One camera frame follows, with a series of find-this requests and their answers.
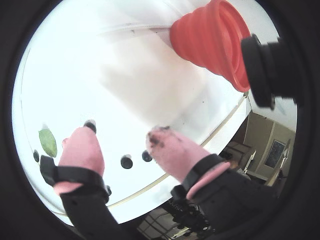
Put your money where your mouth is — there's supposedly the green dried leaf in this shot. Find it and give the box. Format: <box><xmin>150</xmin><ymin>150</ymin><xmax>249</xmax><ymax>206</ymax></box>
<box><xmin>38</xmin><ymin>128</ymin><xmax>58</xmax><ymax>158</ymax></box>

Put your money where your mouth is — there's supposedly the pink-tipped gripper finger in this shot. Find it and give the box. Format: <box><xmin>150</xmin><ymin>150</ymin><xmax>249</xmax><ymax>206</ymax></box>
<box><xmin>145</xmin><ymin>126</ymin><xmax>279</xmax><ymax>231</ymax></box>
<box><xmin>39</xmin><ymin>126</ymin><xmax>136</xmax><ymax>240</ymax></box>

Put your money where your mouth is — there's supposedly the red collapsible silicone funnel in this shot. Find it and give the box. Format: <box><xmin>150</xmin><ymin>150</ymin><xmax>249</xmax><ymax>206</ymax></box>
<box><xmin>169</xmin><ymin>0</ymin><xmax>252</xmax><ymax>92</ymax></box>

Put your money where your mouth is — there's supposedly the dark wall board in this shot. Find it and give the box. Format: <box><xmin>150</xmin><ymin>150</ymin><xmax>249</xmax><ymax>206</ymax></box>
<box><xmin>264</xmin><ymin>139</ymin><xmax>287</xmax><ymax>169</ymax></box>

